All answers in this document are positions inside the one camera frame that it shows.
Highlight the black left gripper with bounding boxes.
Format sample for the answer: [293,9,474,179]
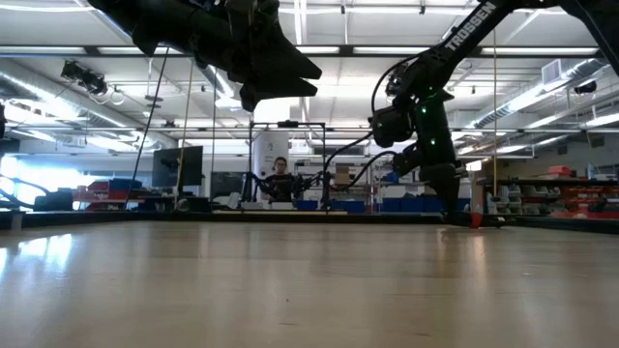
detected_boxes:
[192,0,323,113]

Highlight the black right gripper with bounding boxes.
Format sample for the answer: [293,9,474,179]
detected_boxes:
[393,142,468,226]

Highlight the long blue storage bin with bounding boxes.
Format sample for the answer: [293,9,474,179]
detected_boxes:
[380,195,473,215]

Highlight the white round column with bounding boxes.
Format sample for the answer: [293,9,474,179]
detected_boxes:
[251,99,291,192]

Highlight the dark storage shelf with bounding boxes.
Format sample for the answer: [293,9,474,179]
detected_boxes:
[476,176,619,219]

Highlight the short blue storage bin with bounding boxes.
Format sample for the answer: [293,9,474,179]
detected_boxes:
[299,199,368,214]

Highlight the brown cardboard box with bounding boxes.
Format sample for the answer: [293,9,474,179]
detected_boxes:
[334,165,358,188]

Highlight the person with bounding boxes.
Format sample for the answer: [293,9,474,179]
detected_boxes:
[260,156,299,203]

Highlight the small dark screen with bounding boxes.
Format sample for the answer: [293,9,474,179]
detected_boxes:
[210,171,245,199]

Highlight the black computer monitor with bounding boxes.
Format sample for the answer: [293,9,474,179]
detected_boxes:
[152,145,204,189]

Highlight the black beam with light strips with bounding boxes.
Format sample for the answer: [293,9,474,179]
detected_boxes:
[0,44,619,60]

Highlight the red and blue bin stack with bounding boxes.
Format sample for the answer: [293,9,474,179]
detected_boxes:
[86,178,144,213]

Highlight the black bag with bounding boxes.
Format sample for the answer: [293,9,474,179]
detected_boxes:
[32,189,74,213]

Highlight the black metal frame stand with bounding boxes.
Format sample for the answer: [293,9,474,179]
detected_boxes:
[248,120,328,210]

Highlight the black hanging cable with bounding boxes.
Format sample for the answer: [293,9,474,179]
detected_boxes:
[124,47,170,210]

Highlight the black hanging camera with loops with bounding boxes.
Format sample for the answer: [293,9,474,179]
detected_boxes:
[60,59,126,106]

